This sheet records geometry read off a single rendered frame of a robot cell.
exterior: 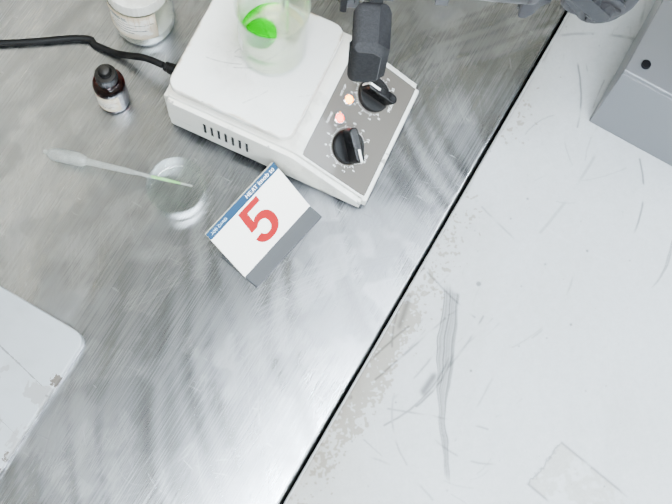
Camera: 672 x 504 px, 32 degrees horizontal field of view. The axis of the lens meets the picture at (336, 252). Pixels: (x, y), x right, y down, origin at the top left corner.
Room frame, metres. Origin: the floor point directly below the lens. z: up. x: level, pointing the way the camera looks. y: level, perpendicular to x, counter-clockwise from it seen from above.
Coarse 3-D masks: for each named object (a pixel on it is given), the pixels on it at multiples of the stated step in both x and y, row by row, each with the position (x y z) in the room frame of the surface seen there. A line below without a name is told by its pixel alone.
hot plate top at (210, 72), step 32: (224, 0) 0.47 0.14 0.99; (224, 32) 0.44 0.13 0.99; (320, 32) 0.46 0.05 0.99; (192, 64) 0.40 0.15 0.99; (224, 64) 0.41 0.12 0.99; (320, 64) 0.43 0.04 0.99; (192, 96) 0.38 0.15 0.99; (224, 96) 0.38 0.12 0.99; (256, 96) 0.39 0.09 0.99; (288, 96) 0.39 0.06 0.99; (256, 128) 0.36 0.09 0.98; (288, 128) 0.36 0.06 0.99
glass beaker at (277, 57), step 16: (240, 0) 0.44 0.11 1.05; (256, 0) 0.46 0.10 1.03; (272, 0) 0.46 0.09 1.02; (304, 0) 0.45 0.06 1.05; (240, 16) 0.44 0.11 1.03; (304, 16) 0.45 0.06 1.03; (240, 32) 0.42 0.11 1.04; (304, 32) 0.42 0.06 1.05; (240, 48) 0.42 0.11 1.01; (256, 48) 0.41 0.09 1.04; (272, 48) 0.40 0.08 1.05; (288, 48) 0.41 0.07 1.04; (304, 48) 0.43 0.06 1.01; (256, 64) 0.41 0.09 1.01; (272, 64) 0.40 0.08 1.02; (288, 64) 0.41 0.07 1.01
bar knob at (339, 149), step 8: (352, 128) 0.38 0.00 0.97; (336, 136) 0.37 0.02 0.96; (344, 136) 0.37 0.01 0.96; (352, 136) 0.37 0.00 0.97; (360, 136) 0.38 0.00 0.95; (336, 144) 0.37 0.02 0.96; (344, 144) 0.37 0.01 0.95; (352, 144) 0.37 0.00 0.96; (360, 144) 0.37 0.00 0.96; (336, 152) 0.36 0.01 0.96; (344, 152) 0.36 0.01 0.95; (352, 152) 0.36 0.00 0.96; (360, 152) 0.36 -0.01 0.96; (344, 160) 0.36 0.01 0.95; (352, 160) 0.36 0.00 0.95; (360, 160) 0.35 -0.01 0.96
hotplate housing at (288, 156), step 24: (168, 72) 0.42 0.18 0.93; (336, 72) 0.43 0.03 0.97; (168, 96) 0.38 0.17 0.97; (192, 120) 0.37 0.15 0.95; (216, 120) 0.37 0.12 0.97; (312, 120) 0.38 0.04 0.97; (240, 144) 0.36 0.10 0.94; (264, 144) 0.35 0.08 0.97; (288, 144) 0.35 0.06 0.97; (288, 168) 0.34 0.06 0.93; (312, 168) 0.34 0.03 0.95; (336, 192) 0.33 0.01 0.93
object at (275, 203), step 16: (272, 176) 0.33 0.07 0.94; (256, 192) 0.32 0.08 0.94; (272, 192) 0.32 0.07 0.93; (288, 192) 0.33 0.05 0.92; (256, 208) 0.30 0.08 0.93; (272, 208) 0.31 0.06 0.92; (288, 208) 0.31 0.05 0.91; (240, 224) 0.29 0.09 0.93; (256, 224) 0.29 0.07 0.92; (272, 224) 0.30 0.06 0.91; (224, 240) 0.27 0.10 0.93; (240, 240) 0.27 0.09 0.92; (256, 240) 0.28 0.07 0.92; (240, 256) 0.26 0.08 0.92
